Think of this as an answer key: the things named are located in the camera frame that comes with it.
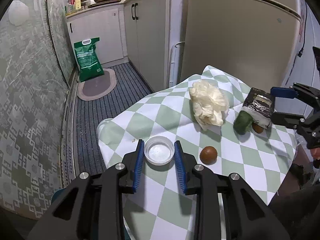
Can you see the clear plastic bottle red cap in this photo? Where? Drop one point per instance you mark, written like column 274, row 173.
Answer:
column 70, row 6

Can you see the brown round fruit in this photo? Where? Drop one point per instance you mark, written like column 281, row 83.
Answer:
column 258, row 129
column 208, row 155

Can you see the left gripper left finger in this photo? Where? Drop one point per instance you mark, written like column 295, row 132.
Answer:
column 91, row 206

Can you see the patterned glass sliding door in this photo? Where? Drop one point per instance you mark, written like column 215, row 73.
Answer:
column 36, row 65

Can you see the black snack package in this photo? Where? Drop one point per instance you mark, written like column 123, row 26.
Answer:
column 260, row 106

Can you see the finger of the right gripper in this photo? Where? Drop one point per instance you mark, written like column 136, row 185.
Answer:
column 296, row 91
column 291, row 121

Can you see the white plastic lid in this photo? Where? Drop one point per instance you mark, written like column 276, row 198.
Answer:
column 159, row 150

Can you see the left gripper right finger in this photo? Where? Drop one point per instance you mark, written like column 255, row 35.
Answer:
column 246, row 215

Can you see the white kitchen cabinet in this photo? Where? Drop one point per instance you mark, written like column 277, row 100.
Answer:
column 149, row 34

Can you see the green white checkered tablecloth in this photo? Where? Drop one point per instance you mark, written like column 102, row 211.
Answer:
column 159, row 209

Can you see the white plastic bag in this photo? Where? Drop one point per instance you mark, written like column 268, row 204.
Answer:
column 210, row 105

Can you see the oval grey floor mat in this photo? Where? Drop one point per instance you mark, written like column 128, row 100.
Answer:
column 97, row 87

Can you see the yellow oil bottle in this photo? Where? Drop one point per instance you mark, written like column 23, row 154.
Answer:
column 77, row 4

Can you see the green avocado half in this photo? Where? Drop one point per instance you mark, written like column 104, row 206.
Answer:
column 242, row 123

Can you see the striped blue floor rug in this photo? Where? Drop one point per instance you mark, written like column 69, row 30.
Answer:
column 129, row 89

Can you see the silver refrigerator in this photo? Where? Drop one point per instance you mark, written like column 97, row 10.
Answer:
column 252, row 40

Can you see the green rice bag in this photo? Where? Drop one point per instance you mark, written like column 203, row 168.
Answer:
column 87, row 60

